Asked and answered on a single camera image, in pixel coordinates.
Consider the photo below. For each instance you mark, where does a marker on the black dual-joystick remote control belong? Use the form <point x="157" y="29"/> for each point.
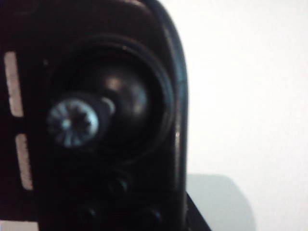
<point x="96" y="72"/>

